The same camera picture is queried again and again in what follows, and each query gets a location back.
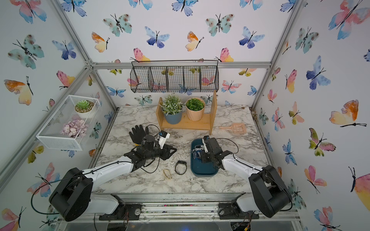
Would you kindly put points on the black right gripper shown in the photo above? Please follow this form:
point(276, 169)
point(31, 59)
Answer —
point(202, 155)

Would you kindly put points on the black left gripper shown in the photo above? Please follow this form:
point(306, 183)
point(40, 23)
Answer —
point(165, 152)

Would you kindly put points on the black digital watch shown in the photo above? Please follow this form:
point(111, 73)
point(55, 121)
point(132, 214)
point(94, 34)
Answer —
point(181, 167)

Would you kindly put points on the blue round watch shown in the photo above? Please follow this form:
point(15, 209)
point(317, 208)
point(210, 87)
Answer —
point(197, 152)

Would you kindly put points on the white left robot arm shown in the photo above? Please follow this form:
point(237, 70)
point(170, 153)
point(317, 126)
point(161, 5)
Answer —
point(73, 196)

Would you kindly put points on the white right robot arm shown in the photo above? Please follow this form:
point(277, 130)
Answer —
point(269, 194)

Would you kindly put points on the dark teal storage box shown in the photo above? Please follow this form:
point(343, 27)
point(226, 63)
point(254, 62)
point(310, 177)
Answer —
point(197, 167)

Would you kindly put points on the black and yellow work glove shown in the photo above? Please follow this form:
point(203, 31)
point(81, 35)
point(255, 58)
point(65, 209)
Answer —
point(138, 133)

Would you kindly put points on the wooden plant shelf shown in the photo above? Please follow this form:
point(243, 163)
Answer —
point(190, 121)

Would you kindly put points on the blue plant pot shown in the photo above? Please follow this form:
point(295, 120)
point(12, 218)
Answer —
point(173, 119)

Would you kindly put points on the pink plant pot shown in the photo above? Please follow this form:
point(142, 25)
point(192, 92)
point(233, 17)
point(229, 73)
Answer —
point(195, 111)

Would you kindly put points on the green leafy plant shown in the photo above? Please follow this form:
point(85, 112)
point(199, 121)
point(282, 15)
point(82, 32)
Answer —
point(171, 105)

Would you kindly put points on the green moss plant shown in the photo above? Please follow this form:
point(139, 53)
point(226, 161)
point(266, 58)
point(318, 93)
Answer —
point(195, 104)

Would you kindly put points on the succulent in white pot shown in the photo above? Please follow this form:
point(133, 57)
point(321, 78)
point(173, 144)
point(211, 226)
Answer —
point(83, 108)

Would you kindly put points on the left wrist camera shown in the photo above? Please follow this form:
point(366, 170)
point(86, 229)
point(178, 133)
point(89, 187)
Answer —
point(163, 136)

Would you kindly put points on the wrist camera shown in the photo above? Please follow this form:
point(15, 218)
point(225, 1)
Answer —
point(163, 136)
point(204, 146)

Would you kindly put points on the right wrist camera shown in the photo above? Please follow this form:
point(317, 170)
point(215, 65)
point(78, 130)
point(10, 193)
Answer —
point(204, 146)

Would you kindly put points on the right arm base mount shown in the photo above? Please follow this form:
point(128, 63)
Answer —
point(232, 210)

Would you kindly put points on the aluminium front rail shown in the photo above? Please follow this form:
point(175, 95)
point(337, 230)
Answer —
point(187, 206)

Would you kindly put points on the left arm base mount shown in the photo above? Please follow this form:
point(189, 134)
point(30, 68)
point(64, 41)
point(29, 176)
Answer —
point(123, 211)

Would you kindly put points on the black wire wall basket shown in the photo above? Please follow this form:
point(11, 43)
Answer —
point(181, 76)

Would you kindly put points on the white mesh wall shelf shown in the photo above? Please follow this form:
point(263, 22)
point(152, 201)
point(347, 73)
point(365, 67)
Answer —
point(50, 135)

